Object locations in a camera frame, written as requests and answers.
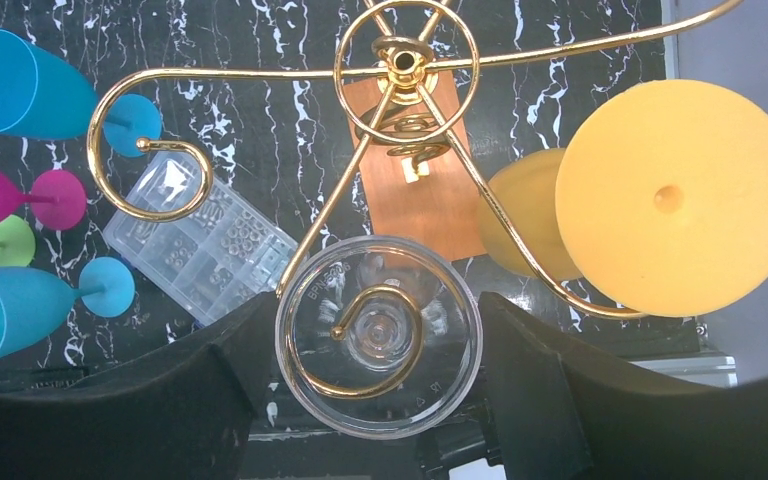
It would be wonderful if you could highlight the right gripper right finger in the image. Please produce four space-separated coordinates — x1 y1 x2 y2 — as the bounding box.
478 292 768 479

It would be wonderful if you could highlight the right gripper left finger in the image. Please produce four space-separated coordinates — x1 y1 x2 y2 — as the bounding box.
0 292 278 479

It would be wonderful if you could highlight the clear wine glass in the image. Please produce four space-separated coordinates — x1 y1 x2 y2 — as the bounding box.
275 235 483 440

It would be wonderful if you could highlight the blue plastic wine glass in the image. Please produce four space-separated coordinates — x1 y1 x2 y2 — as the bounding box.
0 257 136 358

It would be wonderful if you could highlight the green plastic wine glass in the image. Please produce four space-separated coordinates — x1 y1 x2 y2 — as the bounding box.
0 215 36 267

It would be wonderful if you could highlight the orange plastic wine glass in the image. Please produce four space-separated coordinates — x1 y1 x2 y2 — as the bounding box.
489 79 768 317

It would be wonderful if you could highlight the teal plastic wine glass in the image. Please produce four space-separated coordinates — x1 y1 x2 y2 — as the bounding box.
0 28 164 159

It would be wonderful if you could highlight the magenta plastic wine glass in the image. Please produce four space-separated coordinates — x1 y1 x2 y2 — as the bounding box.
0 169 87 231

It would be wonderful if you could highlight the clear plastic screw box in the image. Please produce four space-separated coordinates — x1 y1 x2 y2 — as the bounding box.
103 181 298 327

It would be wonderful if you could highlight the aluminium frame rail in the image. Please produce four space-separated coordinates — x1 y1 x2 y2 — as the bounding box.
632 352 739 388

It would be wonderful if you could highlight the gold wire wine glass rack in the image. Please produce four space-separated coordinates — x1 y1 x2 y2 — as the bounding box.
85 0 746 402

